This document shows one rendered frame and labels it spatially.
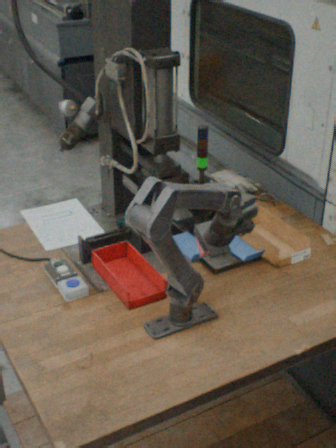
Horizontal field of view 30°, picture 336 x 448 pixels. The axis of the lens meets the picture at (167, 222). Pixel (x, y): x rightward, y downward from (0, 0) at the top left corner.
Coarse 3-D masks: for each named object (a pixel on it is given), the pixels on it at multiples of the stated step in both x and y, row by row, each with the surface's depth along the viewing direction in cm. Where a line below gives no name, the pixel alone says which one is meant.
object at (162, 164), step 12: (120, 144) 205; (132, 156) 198; (144, 156) 196; (156, 156) 189; (168, 156) 193; (144, 168) 192; (156, 168) 185; (168, 168) 186; (180, 168) 188; (132, 180) 188; (144, 180) 188; (168, 180) 189; (180, 180) 192; (132, 192) 189
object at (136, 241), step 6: (186, 222) 200; (192, 222) 202; (192, 228) 203; (132, 234) 198; (138, 234) 194; (174, 234) 203; (192, 234) 204; (126, 240) 204; (132, 240) 200; (138, 240) 195; (144, 240) 195; (138, 246) 196; (144, 246) 196; (144, 252) 197
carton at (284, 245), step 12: (264, 216) 209; (264, 228) 210; (276, 228) 205; (288, 228) 199; (252, 240) 198; (264, 240) 192; (276, 240) 203; (288, 240) 201; (300, 240) 195; (264, 252) 194; (276, 252) 188; (288, 252) 197; (300, 252) 192; (276, 264) 190; (288, 264) 192
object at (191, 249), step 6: (180, 234) 189; (186, 234) 189; (180, 240) 186; (192, 240) 186; (180, 246) 183; (186, 246) 183; (192, 246) 183; (186, 252) 180; (192, 252) 181; (198, 252) 181; (192, 258) 177; (198, 258) 178
